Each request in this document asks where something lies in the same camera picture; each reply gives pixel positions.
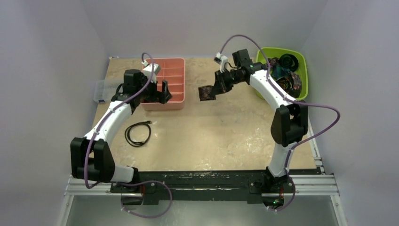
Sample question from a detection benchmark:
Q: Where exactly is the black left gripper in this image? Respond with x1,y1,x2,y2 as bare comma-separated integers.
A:
136,74,171,104

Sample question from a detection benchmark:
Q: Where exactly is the brown patterned necktie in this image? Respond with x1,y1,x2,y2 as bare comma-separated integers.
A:
198,85,216,101

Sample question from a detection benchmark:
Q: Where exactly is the pink compartment tray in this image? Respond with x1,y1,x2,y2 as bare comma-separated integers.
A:
141,57,185,111

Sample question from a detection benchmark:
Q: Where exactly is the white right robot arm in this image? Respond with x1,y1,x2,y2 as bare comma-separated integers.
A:
209,49,308,192

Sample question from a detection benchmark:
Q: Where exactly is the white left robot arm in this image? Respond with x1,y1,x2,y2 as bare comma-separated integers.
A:
70,65,172,193

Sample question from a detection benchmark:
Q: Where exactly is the colourful ties pile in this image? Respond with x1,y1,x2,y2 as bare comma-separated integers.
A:
268,57,302,98

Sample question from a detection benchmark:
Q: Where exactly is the clear plastic organizer box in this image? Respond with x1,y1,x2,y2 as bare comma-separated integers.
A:
93,78,123,103

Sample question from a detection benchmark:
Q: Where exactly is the green plastic bin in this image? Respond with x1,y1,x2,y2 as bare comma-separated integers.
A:
255,47,308,100

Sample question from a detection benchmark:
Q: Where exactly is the dark green rolled tie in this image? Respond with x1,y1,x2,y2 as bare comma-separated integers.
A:
279,54,299,72

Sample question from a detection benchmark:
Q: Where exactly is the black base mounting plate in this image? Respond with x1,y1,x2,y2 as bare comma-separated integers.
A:
110,169,296,207

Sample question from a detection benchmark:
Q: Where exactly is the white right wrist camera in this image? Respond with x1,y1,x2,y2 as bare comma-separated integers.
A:
214,52,229,73

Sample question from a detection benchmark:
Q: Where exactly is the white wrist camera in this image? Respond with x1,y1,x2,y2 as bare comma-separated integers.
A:
214,52,229,73
141,60,161,84

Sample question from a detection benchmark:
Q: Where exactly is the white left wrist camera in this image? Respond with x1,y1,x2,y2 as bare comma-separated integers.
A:
141,60,161,84

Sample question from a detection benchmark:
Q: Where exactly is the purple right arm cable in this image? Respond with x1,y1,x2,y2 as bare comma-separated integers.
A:
219,34,341,213

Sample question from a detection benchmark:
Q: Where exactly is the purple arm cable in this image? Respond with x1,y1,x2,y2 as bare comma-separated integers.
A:
84,52,173,218
219,34,341,213

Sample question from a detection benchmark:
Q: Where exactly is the coiled black usb cable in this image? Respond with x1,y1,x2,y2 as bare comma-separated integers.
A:
124,120,153,147

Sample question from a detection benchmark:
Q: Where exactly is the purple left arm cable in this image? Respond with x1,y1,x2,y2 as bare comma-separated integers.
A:
84,52,173,218

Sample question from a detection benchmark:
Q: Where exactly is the aluminium frame rail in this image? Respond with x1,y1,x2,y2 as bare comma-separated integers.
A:
59,118,348,226

